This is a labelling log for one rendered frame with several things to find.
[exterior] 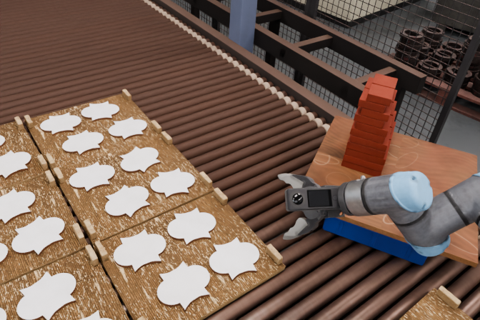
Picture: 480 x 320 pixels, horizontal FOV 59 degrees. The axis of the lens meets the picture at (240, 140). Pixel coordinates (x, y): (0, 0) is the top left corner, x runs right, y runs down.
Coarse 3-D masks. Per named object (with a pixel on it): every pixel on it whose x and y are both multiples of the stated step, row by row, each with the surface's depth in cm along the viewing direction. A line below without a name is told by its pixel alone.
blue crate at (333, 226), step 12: (324, 228) 130; (336, 228) 128; (348, 228) 126; (360, 228) 125; (360, 240) 127; (372, 240) 125; (384, 240) 123; (396, 240) 121; (396, 252) 124; (408, 252) 122; (420, 264) 123
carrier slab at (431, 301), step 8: (424, 296) 113; (432, 296) 113; (416, 304) 111; (424, 304) 111; (432, 304) 111; (440, 304) 112; (408, 312) 109; (416, 312) 109; (424, 312) 109; (432, 312) 110; (440, 312) 110; (448, 312) 110; (456, 312) 110
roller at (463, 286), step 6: (468, 270) 124; (474, 270) 123; (462, 276) 122; (468, 276) 121; (474, 276) 121; (456, 282) 120; (462, 282) 120; (468, 282) 120; (474, 282) 121; (450, 288) 118; (456, 288) 118; (462, 288) 118; (468, 288) 119; (456, 294) 116; (462, 294) 117
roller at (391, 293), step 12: (432, 264) 124; (408, 276) 120; (420, 276) 121; (384, 288) 117; (396, 288) 117; (408, 288) 118; (372, 300) 113; (384, 300) 114; (360, 312) 110; (372, 312) 111
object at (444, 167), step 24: (336, 120) 159; (336, 144) 147; (408, 144) 150; (432, 144) 151; (312, 168) 136; (336, 168) 137; (384, 168) 138; (408, 168) 139; (432, 168) 140; (456, 168) 141; (360, 216) 120; (384, 216) 121; (456, 240) 116
